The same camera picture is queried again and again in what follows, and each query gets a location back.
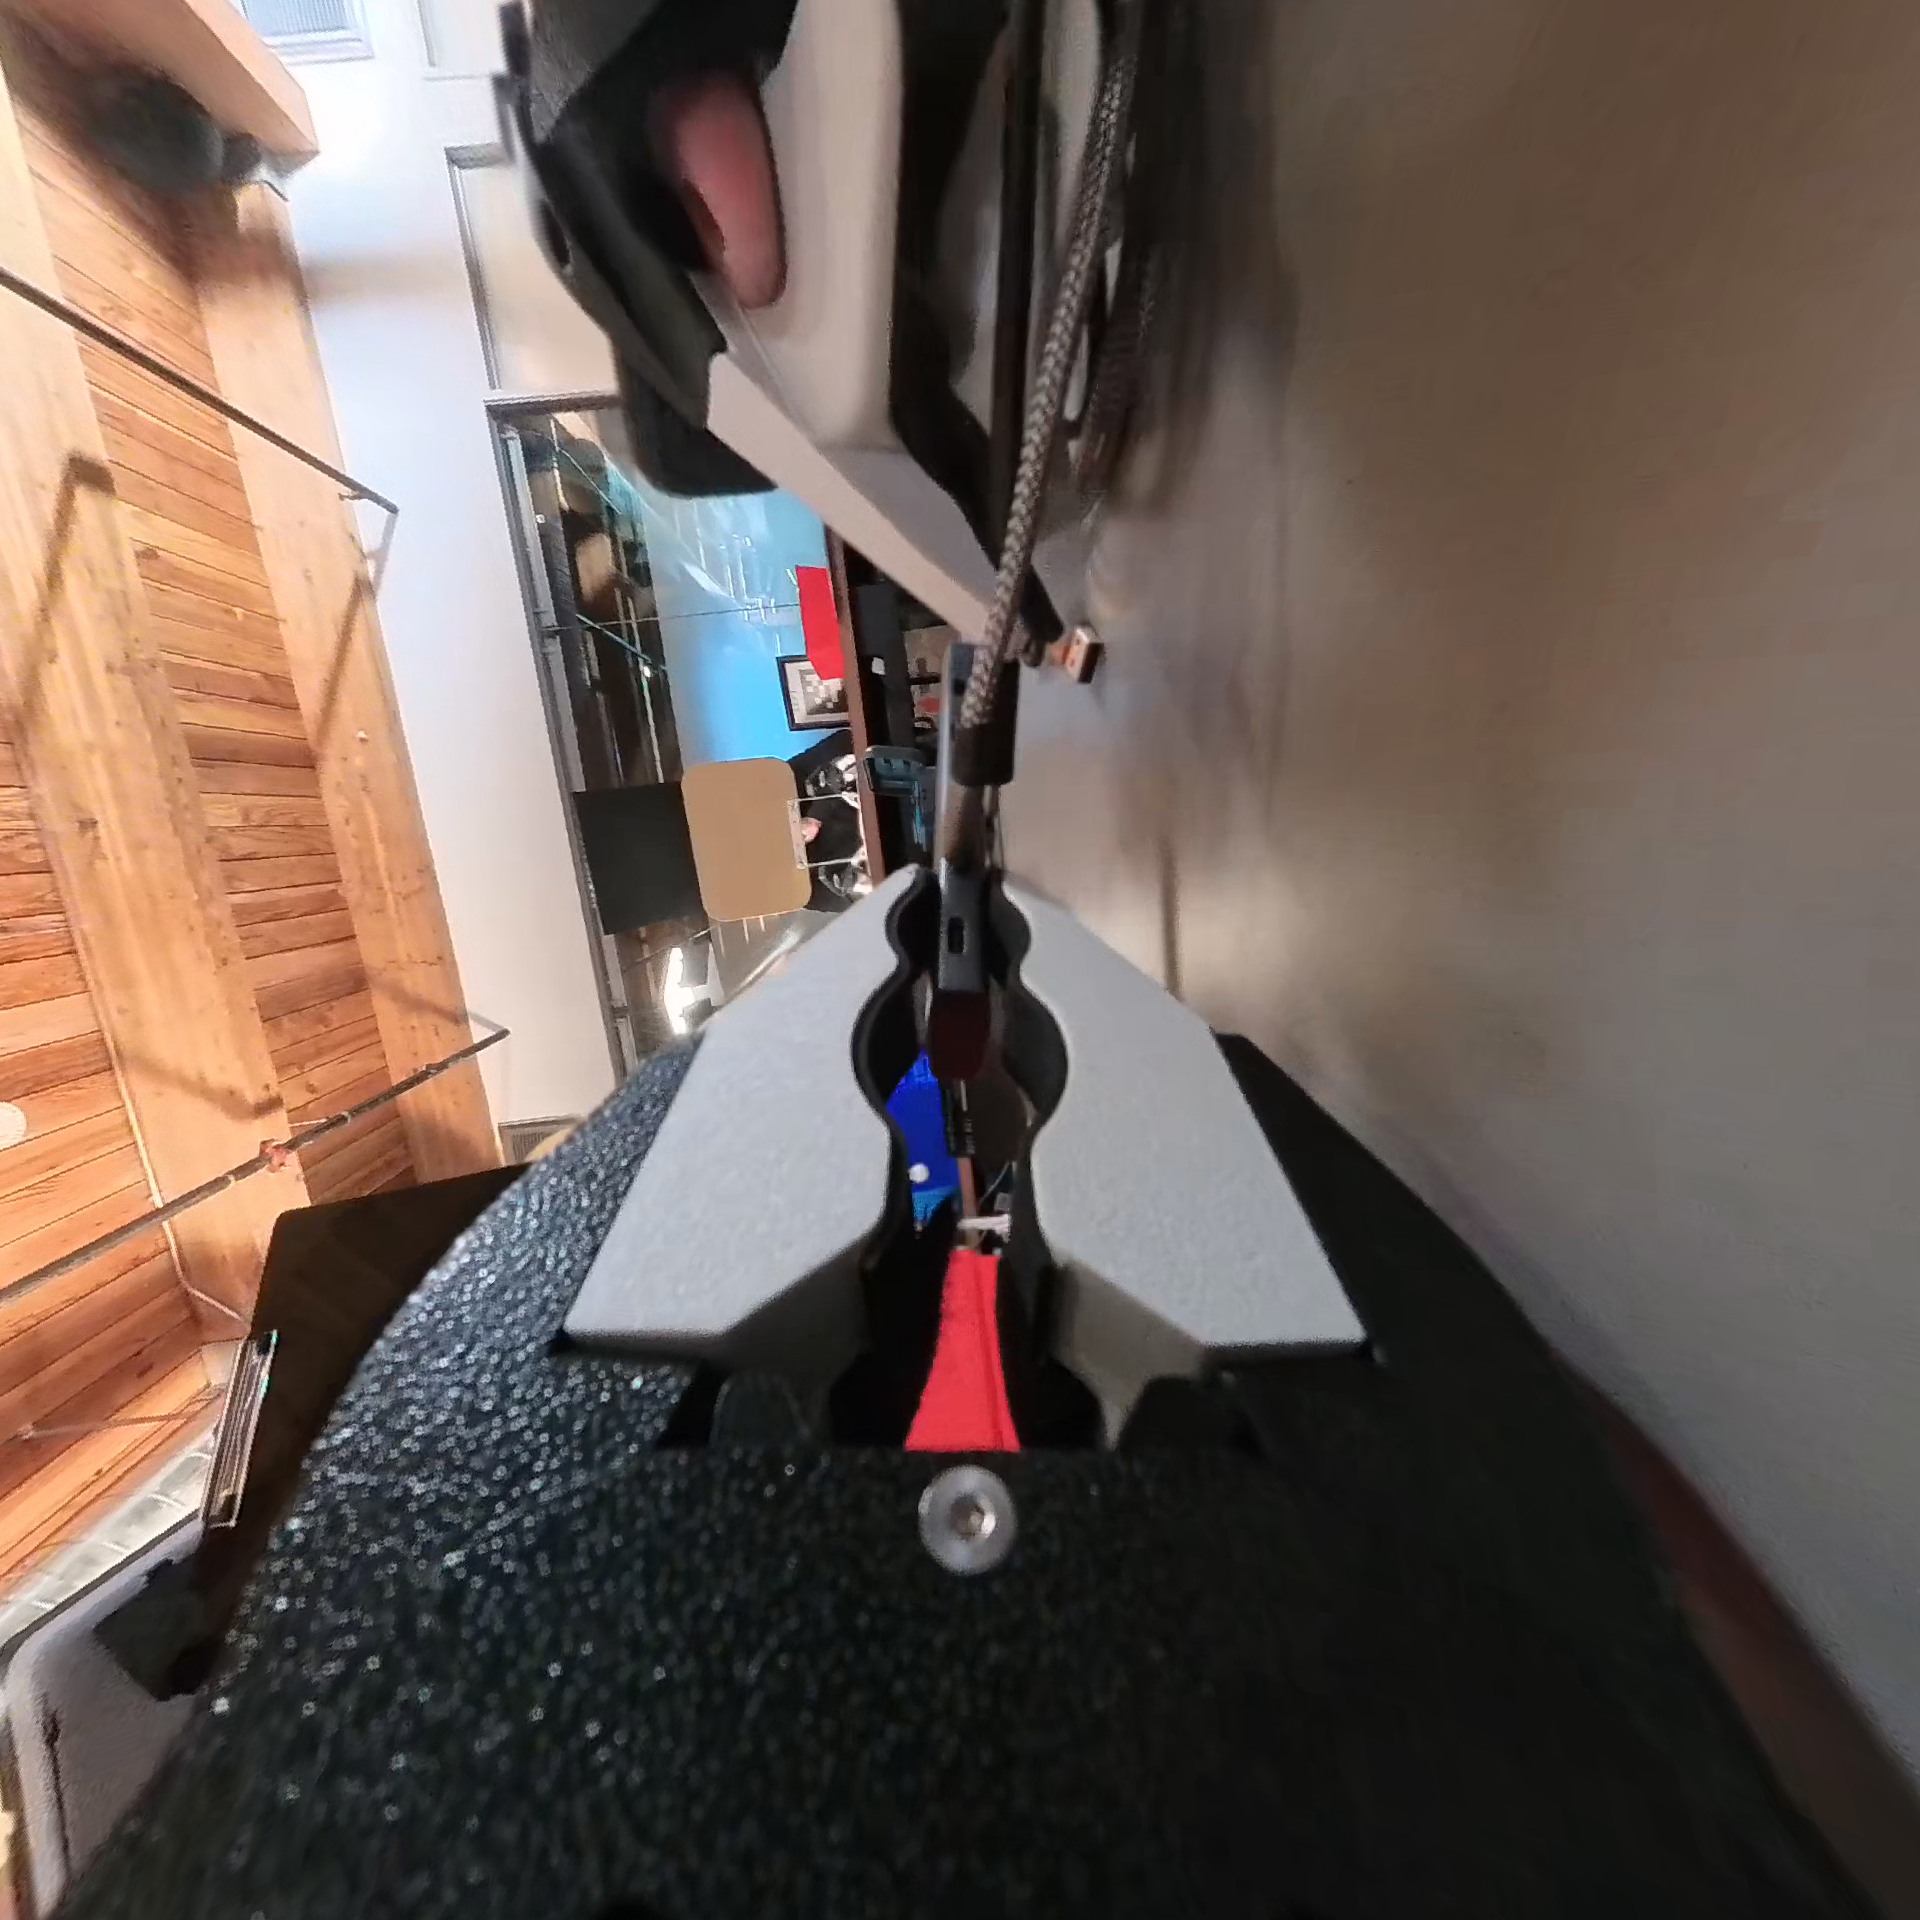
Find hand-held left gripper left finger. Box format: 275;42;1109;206
560;865;944;1367

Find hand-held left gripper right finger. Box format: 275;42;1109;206
990;886;1370;1409

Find black usb adapter with cable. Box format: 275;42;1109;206
918;862;1004;1079

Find braided usb-c cable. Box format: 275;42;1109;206
936;0;1202;903

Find person's right hand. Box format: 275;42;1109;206
660;71;792;313

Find blue plastic bin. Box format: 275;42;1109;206
884;1049;963;1222

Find black square board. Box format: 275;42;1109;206
574;784;707;936

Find tan rounded board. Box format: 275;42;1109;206
680;758;815;922

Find black laptop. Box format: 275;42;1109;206
191;1169;530;1539

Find black sprinkler pipe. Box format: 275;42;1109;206
0;1020;511;1308

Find silver spiral air duct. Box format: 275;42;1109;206
0;1410;227;1636

